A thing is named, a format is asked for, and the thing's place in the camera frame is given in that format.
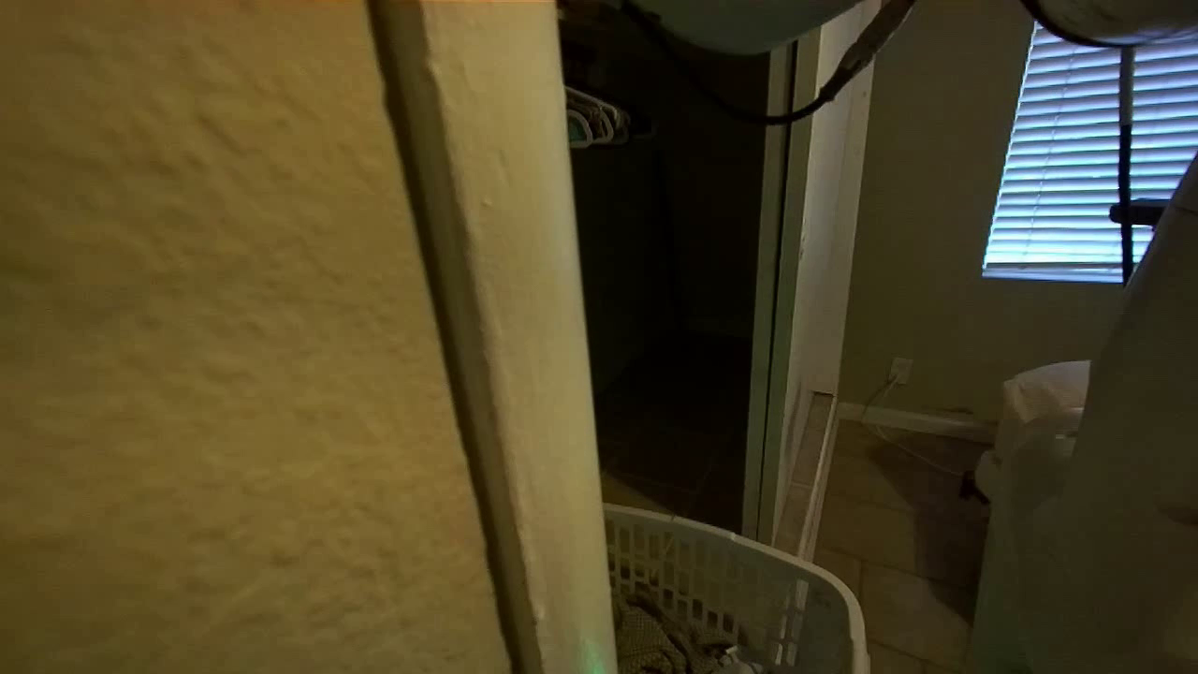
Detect white baseboard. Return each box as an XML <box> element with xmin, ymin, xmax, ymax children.
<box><xmin>834</xmin><ymin>398</ymin><xmax>1005</xmax><ymax>447</ymax></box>

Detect crumpled clothes pile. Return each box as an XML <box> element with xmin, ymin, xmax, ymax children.
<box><xmin>612</xmin><ymin>587</ymin><xmax>766</xmax><ymax>674</ymax></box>

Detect white closet door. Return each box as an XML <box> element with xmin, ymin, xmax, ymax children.
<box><xmin>739</xmin><ymin>0</ymin><xmax>884</xmax><ymax>563</ymax></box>

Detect white plastic laundry basket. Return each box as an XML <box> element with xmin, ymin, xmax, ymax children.
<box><xmin>603</xmin><ymin>502</ymin><xmax>875</xmax><ymax>674</ymax></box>

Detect white clothes hanger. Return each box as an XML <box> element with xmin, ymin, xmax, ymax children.
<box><xmin>561</xmin><ymin>84</ymin><xmax>632</xmax><ymax>155</ymax></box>

